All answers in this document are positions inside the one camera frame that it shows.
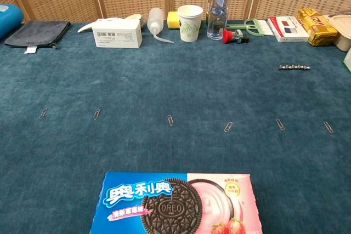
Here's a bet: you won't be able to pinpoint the dark blue carpet mat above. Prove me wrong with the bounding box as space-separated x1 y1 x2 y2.
0 20 351 234

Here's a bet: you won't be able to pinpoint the paper cup with leaf print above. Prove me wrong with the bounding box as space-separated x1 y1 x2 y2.
177 4 204 43

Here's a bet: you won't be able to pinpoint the yellow sponge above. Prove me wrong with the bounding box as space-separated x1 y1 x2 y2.
167 11 182 30

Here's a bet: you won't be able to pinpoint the red emergency stop button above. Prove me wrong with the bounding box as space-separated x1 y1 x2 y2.
222 28 250 44

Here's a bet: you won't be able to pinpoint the translucent squeeze wash bottle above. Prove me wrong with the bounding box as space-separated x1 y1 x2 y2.
147 7 174 44

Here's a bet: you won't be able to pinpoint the white cardboard box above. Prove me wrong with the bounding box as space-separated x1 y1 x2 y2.
92 18 143 49

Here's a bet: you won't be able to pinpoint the clear water bottle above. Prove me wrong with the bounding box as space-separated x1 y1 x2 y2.
207 0 232 41

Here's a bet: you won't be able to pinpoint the Oreo cookie box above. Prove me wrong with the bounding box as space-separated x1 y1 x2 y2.
89 172 263 234

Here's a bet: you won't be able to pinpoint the green white hand brush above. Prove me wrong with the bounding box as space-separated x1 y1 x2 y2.
226 19 275 37

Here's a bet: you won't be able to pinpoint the white box red blue squares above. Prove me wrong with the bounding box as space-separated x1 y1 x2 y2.
267 16 310 43

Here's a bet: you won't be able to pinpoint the dark grey cloth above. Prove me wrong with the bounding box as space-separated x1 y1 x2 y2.
4 20 71 54

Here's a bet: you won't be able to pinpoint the golden yellow snack pack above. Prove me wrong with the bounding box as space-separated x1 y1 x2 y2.
296 7 338 47

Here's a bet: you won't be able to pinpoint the beige lidded lunch box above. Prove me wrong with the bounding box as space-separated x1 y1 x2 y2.
326 14 351 52

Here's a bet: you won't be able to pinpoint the blue detergent bottle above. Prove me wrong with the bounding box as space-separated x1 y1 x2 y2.
0 3 25 39

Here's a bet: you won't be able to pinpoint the white long-handled round brush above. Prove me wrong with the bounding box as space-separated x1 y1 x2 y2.
77 14 143 33

